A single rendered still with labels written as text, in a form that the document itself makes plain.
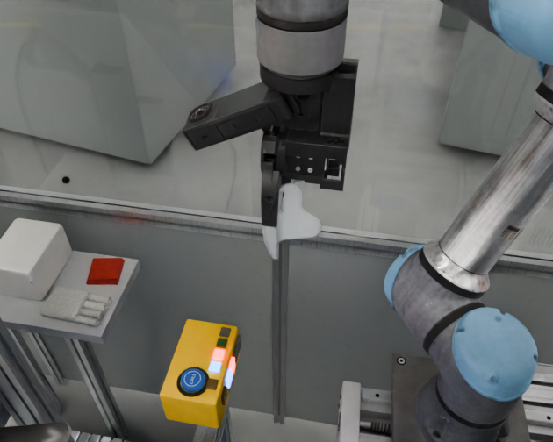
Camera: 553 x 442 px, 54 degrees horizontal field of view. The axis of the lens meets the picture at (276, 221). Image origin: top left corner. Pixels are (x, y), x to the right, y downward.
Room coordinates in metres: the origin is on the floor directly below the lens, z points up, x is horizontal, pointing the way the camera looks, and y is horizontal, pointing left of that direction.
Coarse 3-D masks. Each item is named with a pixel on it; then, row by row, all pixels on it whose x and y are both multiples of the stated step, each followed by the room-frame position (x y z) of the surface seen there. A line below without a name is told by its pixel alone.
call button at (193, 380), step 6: (186, 372) 0.48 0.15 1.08; (192, 372) 0.48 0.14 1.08; (198, 372) 0.48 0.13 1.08; (186, 378) 0.47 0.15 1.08; (192, 378) 0.47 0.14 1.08; (198, 378) 0.47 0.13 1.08; (204, 378) 0.47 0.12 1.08; (186, 384) 0.46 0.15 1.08; (192, 384) 0.46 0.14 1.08; (198, 384) 0.46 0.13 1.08; (204, 384) 0.46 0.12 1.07; (186, 390) 0.45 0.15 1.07; (192, 390) 0.45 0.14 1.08
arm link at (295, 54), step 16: (256, 16) 0.43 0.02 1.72; (256, 32) 0.43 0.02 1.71; (272, 32) 0.41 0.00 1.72; (288, 32) 0.40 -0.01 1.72; (304, 32) 0.40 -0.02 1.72; (320, 32) 0.40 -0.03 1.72; (336, 32) 0.41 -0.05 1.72; (256, 48) 0.43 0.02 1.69; (272, 48) 0.41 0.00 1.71; (288, 48) 0.40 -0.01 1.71; (304, 48) 0.40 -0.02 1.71; (320, 48) 0.40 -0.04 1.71; (336, 48) 0.41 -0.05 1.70; (272, 64) 0.41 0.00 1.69; (288, 64) 0.40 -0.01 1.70; (304, 64) 0.40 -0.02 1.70; (320, 64) 0.40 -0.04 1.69; (336, 64) 0.41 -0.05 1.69
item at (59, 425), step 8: (32, 424) 0.34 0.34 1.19; (40, 424) 0.34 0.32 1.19; (48, 424) 0.34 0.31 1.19; (56, 424) 0.33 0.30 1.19; (64, 424) 0.33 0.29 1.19; (0, 432) 0.33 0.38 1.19; (8, 432) 0.33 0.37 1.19; (16, 432) 0.33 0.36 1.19; (24, 432) 0.33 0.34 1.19; (32, 432) 0.33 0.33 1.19; (40, 432) 0.32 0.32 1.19; (48, 432) 0.32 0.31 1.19; (56, 432) 0.32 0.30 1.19; (64, 432) 0.32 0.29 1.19; (0, 440) 0.31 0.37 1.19; (8, 440) 0.31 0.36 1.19; (16, 440) 0.31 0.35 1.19; (24, 440) 0.31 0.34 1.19; (32, 440) 0.31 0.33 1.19; (40, 440) 0.31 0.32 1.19; (48, 440) 0.31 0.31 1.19; (56, 440) 0.31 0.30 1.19; (64, 440) 0.31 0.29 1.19
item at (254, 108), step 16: (224, 96) 0.46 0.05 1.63; (240, 96) 0.45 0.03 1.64; (256, 96) 0.43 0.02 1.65; (272, 96) 0.42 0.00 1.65; (192, 112) 0.46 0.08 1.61; (208, 112) 0.44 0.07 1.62; (224, 112) 0.43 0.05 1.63; (240, 112) 0.42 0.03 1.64; (256, 112) 0.42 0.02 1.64; (272, 112) 0.41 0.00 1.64; (288, 112) 0.41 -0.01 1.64; (192, 128) 0.43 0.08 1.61; (208, 128) 0.42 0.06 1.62; (224, 128) 0.42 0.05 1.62; (240, 128) 0.42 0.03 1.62; (256, 128) 0.42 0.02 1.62; (192, 144) 0.43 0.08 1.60; (208, 144) 0.42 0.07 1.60
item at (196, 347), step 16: (192, 320) 0.59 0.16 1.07; (192, 336) 0.56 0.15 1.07; (208, 336) 0.56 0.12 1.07; (176, 352) 0.52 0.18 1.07; (192, 352) 0.52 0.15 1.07; (208, 352) 0.52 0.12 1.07; (176, 368) 0.49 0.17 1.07; (192, 368) 0.49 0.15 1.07; (208, 368) 0.49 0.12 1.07; (224, 368) 0.49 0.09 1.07; (176, 384) 0.46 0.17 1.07; (224, 384) 0.47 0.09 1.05; (176, 400) 0.43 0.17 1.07; (192, 400) 0.43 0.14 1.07; (208, 400) 0.43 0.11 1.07; (176, 416) 0.44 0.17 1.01; (192, 416) 0.43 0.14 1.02; (208, 416) 0.43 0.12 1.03
